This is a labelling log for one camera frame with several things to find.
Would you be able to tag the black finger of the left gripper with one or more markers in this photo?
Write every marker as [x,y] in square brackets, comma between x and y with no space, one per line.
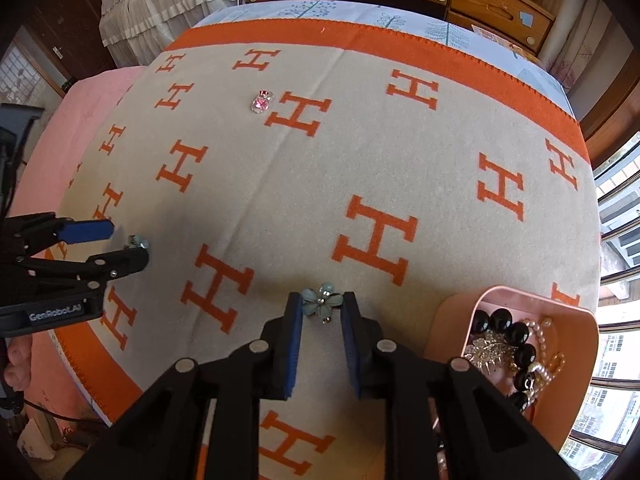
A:
[56,278]

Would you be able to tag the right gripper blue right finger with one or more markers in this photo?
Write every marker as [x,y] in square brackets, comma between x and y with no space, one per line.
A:
[364,361]

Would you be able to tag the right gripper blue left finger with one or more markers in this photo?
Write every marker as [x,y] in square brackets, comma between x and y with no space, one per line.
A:
[283,336]

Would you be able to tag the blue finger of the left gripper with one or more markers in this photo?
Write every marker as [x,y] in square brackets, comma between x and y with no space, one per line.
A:
[30,234]

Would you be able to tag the blue flower brooch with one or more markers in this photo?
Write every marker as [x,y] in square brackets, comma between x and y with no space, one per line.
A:
[321,302]

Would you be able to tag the silver leaf rhinestone brooch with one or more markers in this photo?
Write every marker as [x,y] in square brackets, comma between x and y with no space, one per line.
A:
[491,354]

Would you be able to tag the pink rectangular tray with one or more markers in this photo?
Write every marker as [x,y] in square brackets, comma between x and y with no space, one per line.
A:
[563,331]

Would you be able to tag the person's left hand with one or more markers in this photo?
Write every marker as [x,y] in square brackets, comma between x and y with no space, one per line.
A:
[18,372]

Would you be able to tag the small silver crystal earring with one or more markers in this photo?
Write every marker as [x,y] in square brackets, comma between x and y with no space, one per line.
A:
[137,242]

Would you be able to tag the pink bed sheet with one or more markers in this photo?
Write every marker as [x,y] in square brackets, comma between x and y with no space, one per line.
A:
[72,373]

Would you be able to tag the orange beige H-pattern blanket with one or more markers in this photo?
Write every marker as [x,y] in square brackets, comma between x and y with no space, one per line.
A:
[389,165]

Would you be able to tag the brown wooden door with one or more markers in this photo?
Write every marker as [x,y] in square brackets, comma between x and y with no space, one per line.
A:
[69,31]

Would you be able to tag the small pink crystal charm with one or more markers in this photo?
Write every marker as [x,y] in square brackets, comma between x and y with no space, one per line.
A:
[261,102]

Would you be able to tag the white lace covered furniture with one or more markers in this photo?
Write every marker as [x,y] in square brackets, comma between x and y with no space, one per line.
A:
[134,32]

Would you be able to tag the metal window security bars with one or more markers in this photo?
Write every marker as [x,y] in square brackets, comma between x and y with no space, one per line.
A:
[608,420]

